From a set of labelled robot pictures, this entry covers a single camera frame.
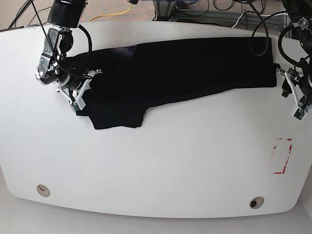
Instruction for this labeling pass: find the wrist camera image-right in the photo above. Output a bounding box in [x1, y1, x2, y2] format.
[291, 106, 308, 122]

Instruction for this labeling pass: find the red tape rectangle marking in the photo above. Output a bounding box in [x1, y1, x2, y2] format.
[271, 138, 293, 175]

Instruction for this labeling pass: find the right table cable grommet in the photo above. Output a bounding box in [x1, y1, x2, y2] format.
[250, 196, 264, 209]

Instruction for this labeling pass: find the white cable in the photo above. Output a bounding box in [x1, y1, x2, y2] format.
[231, 11, 290, 29]

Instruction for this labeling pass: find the table cable grommet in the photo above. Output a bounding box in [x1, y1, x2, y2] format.
[250, 196, 264, 209]
[37, 184, 50, 197]

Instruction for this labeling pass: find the left table cable grommet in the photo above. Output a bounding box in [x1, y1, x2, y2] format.
[37, 184, 50, 197]

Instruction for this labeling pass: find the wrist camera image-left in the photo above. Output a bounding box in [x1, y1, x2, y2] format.
[70, 99, 86, 113]

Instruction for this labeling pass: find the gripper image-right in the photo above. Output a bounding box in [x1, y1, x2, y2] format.
[277, 68, 312, 113]

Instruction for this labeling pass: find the aluminium frame stand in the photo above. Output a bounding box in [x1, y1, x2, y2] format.
[152, 0, 289, 33]

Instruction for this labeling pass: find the black t-shirt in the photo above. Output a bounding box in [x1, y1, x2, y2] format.
[77, 37, 278, 130]

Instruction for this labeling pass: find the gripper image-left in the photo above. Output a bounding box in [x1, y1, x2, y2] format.
[55, 68, 102, 105]

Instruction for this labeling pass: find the yellow cable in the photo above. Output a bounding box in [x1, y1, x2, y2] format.
[90, 2, 135, 22]

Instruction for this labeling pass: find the black floor cable left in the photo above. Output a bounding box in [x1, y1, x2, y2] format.
[8, 0, 52, 29]

